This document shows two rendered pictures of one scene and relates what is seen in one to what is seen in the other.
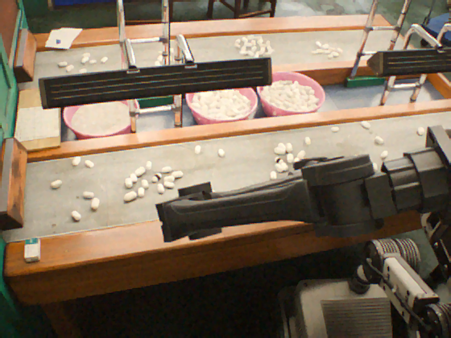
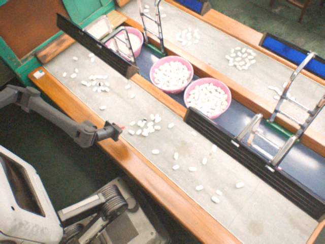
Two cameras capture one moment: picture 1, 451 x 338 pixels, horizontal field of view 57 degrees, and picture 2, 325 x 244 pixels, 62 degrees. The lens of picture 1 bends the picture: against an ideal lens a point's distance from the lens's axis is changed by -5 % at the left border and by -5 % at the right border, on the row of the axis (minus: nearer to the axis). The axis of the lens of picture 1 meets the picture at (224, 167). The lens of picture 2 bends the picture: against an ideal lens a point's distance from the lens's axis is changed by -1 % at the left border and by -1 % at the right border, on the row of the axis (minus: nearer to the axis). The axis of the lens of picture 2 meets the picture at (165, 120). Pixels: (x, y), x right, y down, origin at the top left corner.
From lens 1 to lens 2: 136 cm
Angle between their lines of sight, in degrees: 44
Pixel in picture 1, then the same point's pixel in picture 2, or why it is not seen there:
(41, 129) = (95, 33)
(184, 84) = (95, 52)
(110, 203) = (78, 80)
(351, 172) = not seen: outside the picture
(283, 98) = (202, 97)
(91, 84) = (68, 27)
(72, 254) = (44, 85)
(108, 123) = (123, 48)
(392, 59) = (194, 118)
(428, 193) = not seen: outside the picture
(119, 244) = (57, 95)
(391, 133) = (220, 166)
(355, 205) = not seen: outside the picture
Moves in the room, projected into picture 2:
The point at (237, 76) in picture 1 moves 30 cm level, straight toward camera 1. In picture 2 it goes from (114, 64) to (56, 89)
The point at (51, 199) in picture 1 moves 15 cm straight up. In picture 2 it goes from (68, 62) to (59, 46)
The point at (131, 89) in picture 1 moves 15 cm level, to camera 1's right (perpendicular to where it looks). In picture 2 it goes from (79, 39) to (88, 58)
